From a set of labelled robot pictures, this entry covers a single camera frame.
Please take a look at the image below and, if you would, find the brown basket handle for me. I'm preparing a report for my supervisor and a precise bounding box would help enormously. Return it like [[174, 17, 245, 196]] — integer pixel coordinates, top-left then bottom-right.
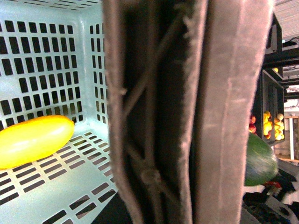
[[103, 0, 275, 224]]

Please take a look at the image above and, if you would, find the light blue plastic basket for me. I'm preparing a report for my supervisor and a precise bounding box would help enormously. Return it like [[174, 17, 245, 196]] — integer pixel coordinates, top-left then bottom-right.
[[0, 0, 118, 224]]

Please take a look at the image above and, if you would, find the green avocado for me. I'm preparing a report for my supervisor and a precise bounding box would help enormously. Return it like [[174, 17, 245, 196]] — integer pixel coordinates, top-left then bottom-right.
[[244, 133, 278, 187]]

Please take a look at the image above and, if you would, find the yellow mango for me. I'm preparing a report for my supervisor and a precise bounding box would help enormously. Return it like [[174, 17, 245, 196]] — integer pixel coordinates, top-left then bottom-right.
[[0, 115, 75, 170]]

